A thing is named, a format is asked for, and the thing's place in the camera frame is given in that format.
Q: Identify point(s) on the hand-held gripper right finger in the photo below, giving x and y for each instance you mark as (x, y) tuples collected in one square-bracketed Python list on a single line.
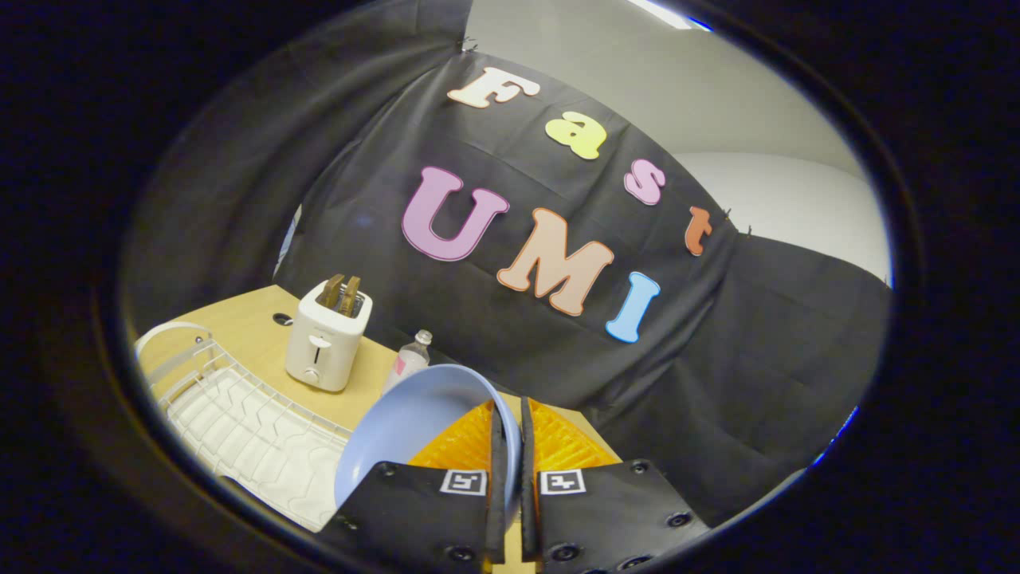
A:
[(527, 478)]

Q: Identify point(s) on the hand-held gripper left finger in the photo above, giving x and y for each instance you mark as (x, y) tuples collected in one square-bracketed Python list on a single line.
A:
[(497, 478)]

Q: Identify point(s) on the light blue plate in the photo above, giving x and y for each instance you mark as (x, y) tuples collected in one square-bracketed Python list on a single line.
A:
[(414, 422)]

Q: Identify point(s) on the clear plastic water bottle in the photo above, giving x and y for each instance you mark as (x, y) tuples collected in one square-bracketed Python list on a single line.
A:
[(408, 360)]

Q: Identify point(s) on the white toaster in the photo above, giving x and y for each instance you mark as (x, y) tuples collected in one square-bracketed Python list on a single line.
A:
[(327, 343)]

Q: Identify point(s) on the brown toast slice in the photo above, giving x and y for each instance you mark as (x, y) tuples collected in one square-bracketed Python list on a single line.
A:
[(348, 295), (331, 292)]

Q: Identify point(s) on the black backdrop cloth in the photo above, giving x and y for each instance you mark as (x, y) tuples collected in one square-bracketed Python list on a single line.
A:
[(558, 239)]

